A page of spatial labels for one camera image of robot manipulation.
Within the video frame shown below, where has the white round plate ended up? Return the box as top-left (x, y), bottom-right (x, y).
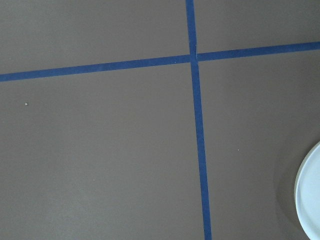
top-left (294, 143), bottom-right (320, 240)

